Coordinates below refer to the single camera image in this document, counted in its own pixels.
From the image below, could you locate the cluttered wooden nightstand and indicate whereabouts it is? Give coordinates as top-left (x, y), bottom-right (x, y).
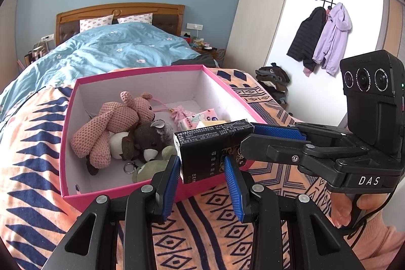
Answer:
top-left (190, 36), bottom-right (227, 63)

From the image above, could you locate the floral tissue packet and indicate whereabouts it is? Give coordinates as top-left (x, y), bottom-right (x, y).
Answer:
top-left (180, 109), bottom-right (222, 131)

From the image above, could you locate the wooden door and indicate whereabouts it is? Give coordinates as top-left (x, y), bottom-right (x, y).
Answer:
top-left (373, 0), bottom-right (405, 52)

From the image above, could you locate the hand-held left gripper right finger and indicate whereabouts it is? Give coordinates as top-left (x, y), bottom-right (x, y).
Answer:
top-left (223, 155), bottom-right (364, 270)

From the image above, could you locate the dark garment on bed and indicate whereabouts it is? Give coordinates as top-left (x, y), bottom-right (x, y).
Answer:
top-left (171, 55), bottom-right (219, 68)

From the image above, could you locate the blue duvet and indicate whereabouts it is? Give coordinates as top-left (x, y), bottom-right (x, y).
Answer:
top-left (0, 22), bottom-right (201, 122)

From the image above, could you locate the person's right forearm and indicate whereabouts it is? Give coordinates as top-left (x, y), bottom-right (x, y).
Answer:
top-left (346, 210), bottom-right (405, 270)

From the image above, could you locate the yellow packet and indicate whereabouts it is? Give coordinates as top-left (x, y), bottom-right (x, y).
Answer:
top-left (198, 120), bottom-right (227, 128)

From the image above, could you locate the person's right hand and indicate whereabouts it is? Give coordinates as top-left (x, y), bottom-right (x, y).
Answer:
top-left (329, 191), bottom-right (393, 228)

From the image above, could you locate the purple jacket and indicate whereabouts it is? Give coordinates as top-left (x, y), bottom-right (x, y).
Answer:
top-left (312, 2), bottom-right (352, 77)

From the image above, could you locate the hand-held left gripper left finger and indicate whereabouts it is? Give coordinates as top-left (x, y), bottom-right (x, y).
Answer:
top-left (41, 154), bottom-right (181, 270)

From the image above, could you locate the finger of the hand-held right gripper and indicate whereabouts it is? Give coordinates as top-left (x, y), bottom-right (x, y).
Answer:
top-left (253, 123), bottom-right (349, 144)
top-left (240, 134), bottom-right (368, 183)

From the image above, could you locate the black jacket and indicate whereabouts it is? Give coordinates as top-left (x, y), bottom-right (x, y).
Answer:
top-left (286, 7), bottom-right (328, 73)

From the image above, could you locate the white patterned pillow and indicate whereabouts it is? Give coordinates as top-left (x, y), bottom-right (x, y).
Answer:
top-left (79, 14), bottom-right (114, 33)
top-left (117, 13), bottom-right (153, 25)

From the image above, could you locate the beige wardrobe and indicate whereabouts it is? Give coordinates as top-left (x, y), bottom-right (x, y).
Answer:
top-left (221, 0), bottom-right (296, 70)

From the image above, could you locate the nightstand with bottles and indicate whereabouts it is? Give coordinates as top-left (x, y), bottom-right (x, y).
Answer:
top-left (17, 39), bottom-right (48, 68)

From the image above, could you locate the pink knitted teddy bear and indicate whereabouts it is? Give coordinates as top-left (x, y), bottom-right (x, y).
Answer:
top-left (70, 91), bottom-right (156, 169)

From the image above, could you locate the pink cardboard box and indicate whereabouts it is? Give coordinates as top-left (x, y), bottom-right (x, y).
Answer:
top-left (60, 64), bottom-right (268, 212)

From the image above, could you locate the pink plush keychain toy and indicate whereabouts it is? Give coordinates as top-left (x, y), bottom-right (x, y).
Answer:
top-left (149, 96), bottom-right (195, 123)

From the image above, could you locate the dark brown plush toy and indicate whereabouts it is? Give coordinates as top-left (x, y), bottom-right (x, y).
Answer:
top-left (120, 119), bottom-right (174, 164)

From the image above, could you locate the green and white plush toy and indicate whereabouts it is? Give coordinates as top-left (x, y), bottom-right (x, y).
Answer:
top-left (109, 132), bottom-right (178, 184)

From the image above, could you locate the wooden headboard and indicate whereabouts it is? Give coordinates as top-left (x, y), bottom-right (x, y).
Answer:
top-left (56, 3), bottom-right (186, 47)

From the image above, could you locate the black rectangular box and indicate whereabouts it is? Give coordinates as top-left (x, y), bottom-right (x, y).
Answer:
top-left (173, 120), bottom-right (255, 184)

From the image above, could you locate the orange patterned blanket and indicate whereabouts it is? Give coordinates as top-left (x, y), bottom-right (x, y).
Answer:
top-left (0, 66), bottom-right (405, 270)

